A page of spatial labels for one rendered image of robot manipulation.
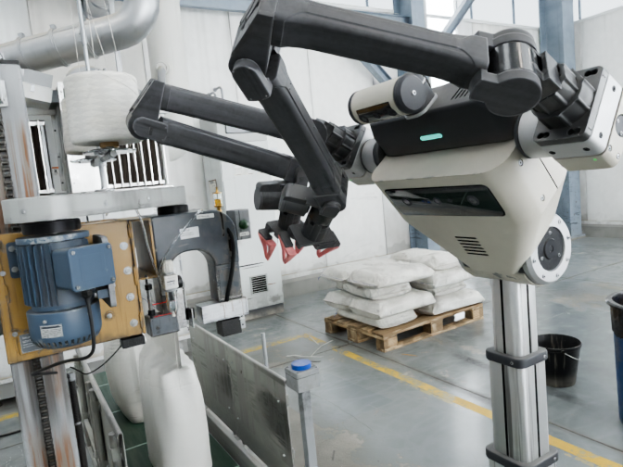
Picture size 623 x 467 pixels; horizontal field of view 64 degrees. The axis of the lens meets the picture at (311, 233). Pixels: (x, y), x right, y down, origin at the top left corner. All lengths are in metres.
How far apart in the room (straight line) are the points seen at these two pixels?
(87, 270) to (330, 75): 5.77
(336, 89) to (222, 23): 1.63
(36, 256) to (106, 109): 0.35
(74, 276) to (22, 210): 0.17
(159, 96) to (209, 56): 4.88
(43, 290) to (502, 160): 0.97
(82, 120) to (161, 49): 3.58
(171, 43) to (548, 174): 4.10
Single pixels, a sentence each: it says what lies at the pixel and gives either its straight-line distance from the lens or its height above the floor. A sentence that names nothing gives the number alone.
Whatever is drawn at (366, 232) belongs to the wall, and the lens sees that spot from 6.83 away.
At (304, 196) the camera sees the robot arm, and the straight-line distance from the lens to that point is 1.08.
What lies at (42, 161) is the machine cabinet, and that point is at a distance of 4.22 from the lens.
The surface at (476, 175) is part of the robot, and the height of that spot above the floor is 1.38.
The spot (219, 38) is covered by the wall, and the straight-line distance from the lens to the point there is 6.11.
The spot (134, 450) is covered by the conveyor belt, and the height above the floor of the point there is 0.38.
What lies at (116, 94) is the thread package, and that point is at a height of 1.63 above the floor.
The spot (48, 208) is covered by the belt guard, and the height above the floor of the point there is 1.39.
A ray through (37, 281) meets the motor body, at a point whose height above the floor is 1.24.
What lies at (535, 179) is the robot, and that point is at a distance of 1.01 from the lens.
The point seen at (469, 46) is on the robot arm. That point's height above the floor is 1.56.
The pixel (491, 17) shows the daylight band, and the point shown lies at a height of 3.68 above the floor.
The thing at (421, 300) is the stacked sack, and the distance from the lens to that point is 4.27.
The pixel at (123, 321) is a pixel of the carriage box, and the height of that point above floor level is 1.07.
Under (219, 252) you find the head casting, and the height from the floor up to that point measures 1.21.
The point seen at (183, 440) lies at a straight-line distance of 1.84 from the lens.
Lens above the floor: 1.40
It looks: 6 degrees down
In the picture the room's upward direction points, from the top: 5 degrees counter-clockwise
